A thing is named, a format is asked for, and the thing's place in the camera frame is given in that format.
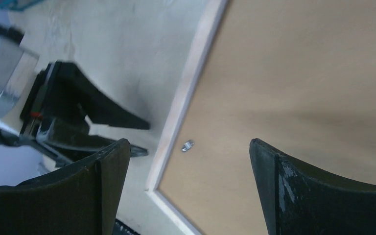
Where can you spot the white wooden picture frame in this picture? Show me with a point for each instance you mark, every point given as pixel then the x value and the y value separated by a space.
pixel 200 47

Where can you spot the brown cardboard backing board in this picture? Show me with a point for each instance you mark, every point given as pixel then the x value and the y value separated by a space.
pixel 297 74

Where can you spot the small metal retaining clip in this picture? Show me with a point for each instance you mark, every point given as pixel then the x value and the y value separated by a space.
pixel 187 145

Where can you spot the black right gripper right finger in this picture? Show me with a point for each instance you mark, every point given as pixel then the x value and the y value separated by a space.
pixel 298 198

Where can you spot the dark network switch box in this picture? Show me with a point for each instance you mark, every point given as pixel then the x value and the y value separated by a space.
pixel 18 5

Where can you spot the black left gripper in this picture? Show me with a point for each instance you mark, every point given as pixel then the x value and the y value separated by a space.
pixel 54 115

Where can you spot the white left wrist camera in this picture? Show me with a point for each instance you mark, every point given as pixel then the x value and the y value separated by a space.
pixel 17 66

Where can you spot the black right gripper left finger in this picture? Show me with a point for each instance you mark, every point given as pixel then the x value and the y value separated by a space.
pixel 81 198

